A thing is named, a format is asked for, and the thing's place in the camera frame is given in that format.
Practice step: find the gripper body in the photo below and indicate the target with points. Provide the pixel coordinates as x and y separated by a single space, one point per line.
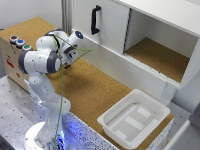
69 57

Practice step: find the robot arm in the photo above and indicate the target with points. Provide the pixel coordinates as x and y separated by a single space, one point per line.
40 60

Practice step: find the green button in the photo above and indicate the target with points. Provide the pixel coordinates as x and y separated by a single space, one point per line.
27 47

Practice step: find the white sliding door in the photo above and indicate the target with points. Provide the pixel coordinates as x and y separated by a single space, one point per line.
106 25

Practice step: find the blue button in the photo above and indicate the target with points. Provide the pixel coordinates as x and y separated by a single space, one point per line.
20 42

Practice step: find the red button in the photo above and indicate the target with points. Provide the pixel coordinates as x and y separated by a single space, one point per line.
13 38

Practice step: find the white cabinet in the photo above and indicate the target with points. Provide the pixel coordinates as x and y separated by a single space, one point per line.
156 50

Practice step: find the white plastic box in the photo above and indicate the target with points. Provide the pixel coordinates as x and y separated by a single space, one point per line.
133 118

